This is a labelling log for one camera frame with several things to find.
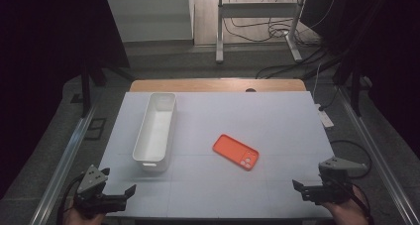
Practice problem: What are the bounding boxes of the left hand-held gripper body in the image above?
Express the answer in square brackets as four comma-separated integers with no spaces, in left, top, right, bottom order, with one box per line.
[72,164,129,219]

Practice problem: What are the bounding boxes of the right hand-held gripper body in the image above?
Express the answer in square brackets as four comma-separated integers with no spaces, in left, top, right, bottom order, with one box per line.
[300,156,369,206]

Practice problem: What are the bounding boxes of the white plastic bin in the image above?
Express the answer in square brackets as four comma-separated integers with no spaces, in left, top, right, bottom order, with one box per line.
[132,91,177,173]

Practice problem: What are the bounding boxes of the orange phone case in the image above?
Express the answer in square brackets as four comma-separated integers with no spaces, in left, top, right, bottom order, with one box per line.
[212,133,261,171]

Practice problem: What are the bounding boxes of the person's left hand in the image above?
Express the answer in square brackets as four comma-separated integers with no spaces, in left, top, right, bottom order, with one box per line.
[63,204,107,225]

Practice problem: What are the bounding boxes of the person's right hand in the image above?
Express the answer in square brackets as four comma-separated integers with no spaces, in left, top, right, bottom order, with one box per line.
[321,185,371,225]

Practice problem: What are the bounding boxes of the white power strip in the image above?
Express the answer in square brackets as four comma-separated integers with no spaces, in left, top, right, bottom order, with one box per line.
[315,103,336,130]

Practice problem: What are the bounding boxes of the black metal stand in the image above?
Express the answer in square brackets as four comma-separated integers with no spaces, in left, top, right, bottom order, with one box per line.
[332,60,366,118]
[78,60,135,119]

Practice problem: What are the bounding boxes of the dark curtain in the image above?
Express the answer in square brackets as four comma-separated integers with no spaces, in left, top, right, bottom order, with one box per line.
[0,0,131,199]
[299,0,420,160]

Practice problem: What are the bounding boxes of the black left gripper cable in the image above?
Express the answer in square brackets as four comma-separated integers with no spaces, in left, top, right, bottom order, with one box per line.
[54,172,86,225]

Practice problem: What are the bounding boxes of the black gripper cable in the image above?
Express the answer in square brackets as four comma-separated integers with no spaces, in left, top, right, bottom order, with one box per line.
[54,172,86,225]
[329,139,373,179]

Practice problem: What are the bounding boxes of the aluminium rail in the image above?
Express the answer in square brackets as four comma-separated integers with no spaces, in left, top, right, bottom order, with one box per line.
[339,85,420,225]
[37,106,97,225]

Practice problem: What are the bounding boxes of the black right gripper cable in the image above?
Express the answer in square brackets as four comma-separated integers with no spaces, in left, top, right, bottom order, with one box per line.
[329,139,373,179]

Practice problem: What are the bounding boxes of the black floor cables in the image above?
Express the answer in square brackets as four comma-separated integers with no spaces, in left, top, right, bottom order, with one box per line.
[222,0,331,80]

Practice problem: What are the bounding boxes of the white metal desk frame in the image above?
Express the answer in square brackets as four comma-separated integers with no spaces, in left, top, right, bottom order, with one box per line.
[215,0,310,64]

